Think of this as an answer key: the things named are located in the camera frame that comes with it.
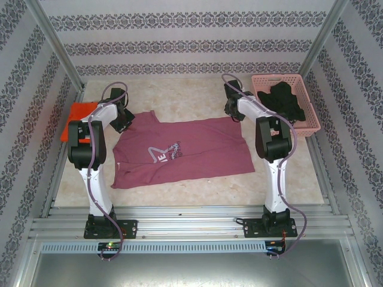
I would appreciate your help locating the maroon star print t-shirt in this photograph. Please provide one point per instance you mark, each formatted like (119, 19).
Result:
(203, 149)

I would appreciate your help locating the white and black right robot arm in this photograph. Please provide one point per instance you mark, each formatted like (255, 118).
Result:
(275, 179)

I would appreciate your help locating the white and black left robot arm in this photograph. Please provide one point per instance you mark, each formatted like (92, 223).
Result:
(95, 185)

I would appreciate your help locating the orange t-shirt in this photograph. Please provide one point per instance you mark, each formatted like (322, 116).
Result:
(79, 110)

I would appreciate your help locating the black embroidered t-shirt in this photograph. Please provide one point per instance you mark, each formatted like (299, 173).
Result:
(282, 98)

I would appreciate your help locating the pink perforated plastic basket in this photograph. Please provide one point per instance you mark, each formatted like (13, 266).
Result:
(311, 119)

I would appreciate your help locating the small controller board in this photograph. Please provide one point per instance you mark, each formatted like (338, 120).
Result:
(109, 245)
(275, 246)

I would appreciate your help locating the aluminium frame post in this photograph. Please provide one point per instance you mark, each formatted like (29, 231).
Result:
(323, 39)
(57, 45)

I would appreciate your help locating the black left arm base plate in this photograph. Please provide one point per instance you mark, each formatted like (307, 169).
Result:
(128, 228)

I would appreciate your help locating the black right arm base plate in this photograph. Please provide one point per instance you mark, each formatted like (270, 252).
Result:
(252, 228)

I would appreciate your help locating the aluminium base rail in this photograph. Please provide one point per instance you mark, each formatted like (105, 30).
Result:
(191, 224)

